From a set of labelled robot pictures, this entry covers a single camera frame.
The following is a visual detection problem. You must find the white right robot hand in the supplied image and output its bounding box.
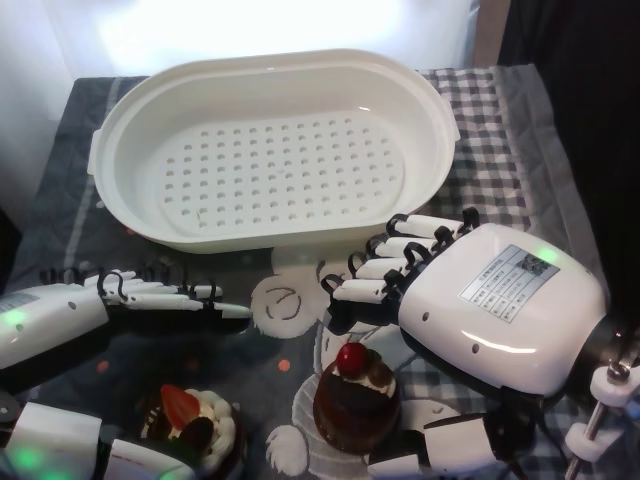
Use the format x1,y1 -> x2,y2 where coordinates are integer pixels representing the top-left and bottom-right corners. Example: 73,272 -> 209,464
321,206 -> 610,480

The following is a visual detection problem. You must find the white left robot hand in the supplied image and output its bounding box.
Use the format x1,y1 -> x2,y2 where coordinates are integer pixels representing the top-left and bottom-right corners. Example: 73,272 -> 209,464
0,267 -> 252,480

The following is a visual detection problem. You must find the cupcake with red topping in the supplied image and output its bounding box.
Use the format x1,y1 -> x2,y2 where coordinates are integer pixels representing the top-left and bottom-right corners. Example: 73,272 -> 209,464
134,383 -> 241,476

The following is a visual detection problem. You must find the dark cupcake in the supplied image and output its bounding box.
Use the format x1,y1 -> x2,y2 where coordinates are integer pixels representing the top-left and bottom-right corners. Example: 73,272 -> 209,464
312,342 -> 403,456

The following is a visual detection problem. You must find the white perforated plastic basin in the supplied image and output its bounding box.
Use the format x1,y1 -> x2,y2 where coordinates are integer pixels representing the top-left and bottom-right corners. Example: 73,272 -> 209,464
88,47 -> 461,256

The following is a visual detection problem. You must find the grey quilt with bear print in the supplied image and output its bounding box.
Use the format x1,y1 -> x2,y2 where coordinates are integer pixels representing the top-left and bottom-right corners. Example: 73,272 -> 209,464
9,64 -> 614,480

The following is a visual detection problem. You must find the white backdrop panel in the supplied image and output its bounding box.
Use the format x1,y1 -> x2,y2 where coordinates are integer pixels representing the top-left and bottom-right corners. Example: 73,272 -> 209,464
0,0 -> 501,84

